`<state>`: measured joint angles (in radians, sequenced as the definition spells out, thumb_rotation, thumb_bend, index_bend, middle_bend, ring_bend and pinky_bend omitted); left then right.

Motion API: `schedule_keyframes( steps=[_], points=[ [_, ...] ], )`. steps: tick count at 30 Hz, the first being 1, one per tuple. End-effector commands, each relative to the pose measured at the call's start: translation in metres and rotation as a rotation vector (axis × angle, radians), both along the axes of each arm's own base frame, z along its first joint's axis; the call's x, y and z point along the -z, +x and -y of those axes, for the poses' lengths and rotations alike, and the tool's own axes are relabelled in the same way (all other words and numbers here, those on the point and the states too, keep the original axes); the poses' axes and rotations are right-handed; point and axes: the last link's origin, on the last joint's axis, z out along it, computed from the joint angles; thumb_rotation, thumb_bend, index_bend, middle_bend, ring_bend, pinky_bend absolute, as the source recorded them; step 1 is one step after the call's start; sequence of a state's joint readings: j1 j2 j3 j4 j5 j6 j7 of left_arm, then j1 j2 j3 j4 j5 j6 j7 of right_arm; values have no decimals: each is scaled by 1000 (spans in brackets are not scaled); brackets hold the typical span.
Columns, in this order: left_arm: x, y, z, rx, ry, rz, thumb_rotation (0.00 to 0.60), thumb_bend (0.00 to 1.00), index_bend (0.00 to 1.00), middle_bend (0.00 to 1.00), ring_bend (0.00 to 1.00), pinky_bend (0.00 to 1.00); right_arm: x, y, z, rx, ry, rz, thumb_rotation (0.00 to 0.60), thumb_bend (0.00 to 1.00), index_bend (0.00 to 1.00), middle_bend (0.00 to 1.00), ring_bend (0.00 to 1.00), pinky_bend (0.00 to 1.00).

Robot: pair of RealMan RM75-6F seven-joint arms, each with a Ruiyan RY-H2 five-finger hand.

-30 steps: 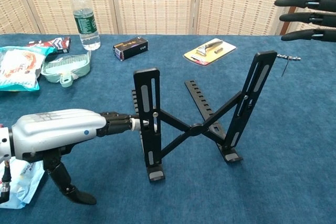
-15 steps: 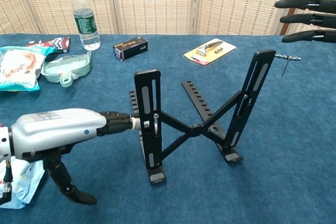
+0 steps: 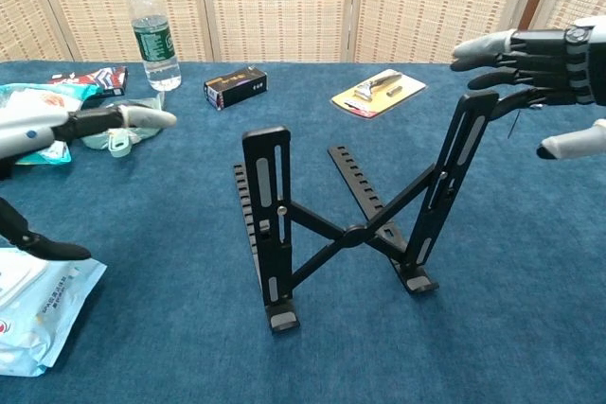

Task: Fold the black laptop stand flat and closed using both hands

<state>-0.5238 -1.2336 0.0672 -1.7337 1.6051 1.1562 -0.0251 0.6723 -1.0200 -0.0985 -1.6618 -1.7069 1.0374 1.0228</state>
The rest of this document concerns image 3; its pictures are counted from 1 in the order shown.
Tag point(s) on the bamboo folding screen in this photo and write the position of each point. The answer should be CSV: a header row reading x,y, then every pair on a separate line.
x,y
284,2

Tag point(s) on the green plastic dustpan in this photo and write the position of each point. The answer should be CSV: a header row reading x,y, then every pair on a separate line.
x,y
119,146

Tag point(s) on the small black cardboard box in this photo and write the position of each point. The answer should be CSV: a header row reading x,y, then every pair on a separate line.
x,y
237,87

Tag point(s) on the razor in yellow blister pack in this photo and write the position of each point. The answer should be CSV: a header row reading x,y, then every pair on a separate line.
x,y
379,96

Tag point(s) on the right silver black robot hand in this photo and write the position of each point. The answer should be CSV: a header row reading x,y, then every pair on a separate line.
x,y
544,58

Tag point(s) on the brown wooden post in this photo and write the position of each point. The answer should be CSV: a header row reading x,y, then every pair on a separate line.
x,y
529,11

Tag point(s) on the teal white snack bag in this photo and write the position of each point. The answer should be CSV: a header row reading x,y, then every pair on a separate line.
x,y
42,99

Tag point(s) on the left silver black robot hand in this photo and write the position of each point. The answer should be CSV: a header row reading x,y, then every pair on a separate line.
x,y
94,120

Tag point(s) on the black folding laptop stand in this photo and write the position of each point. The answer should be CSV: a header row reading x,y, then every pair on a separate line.
x,y
352,237

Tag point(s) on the light blue wet wipes pack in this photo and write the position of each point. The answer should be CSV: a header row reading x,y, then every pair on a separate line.
x,y
42,309

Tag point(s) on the metal bar with black tie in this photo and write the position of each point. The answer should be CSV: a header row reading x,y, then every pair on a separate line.
x,y
514,125

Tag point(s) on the clear plastic water bottle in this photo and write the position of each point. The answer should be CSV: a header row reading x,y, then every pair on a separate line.
x,y
154,44

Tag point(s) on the blue table mat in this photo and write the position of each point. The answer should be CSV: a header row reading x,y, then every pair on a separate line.
x,y
165,233

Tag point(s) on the red black card packet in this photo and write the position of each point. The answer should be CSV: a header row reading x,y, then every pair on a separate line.
x,y
101,80

